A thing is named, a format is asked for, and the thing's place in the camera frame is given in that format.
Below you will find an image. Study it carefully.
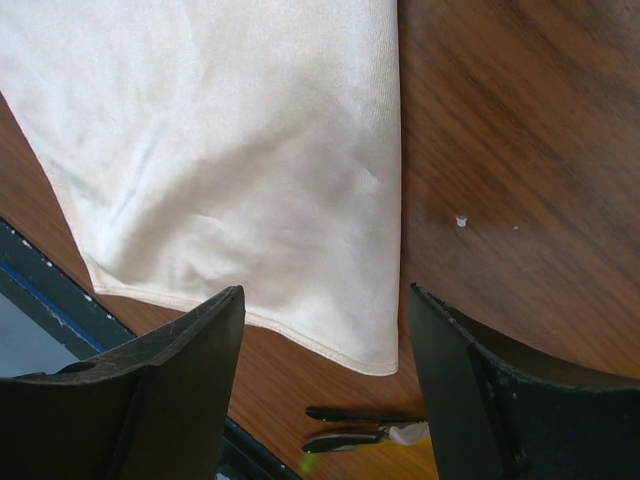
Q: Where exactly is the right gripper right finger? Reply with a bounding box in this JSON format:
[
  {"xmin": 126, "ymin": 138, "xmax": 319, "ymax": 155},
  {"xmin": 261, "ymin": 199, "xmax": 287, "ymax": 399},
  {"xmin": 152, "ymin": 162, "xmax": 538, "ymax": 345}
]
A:
[{"xmin": 408, "ymin": 285, "xmax": 639, "ymax": 479}]

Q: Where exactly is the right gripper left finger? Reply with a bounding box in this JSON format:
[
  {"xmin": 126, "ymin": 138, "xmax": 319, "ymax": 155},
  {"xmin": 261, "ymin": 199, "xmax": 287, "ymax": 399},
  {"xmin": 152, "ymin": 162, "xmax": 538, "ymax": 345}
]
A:
[{"xmin": 1, "ymin": 286, "xmax": 245, "ymax": 479}]

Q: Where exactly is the beige cloth napkin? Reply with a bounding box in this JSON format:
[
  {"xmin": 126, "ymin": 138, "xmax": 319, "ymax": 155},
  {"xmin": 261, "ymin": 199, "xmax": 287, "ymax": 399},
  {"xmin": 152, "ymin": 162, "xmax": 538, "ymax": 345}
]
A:
[{"xmin": 1, "ymin": 1, "xmax": 401, "ymax": 376}]

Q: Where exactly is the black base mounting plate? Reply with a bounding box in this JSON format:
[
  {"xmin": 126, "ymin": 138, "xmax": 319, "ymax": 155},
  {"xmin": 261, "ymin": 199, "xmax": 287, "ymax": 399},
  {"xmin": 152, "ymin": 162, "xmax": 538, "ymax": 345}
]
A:
[{"xmin": 1, "ymin": 224, "xmax": 294, "ymax": 479}]

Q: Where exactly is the copper metal fork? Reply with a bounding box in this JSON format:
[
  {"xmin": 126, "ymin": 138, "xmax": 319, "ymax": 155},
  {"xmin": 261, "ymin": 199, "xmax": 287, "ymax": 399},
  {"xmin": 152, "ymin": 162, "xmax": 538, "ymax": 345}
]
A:
[{"xmin": 302, "ymin": 423, "xmax": 431, "ymax": 455}]

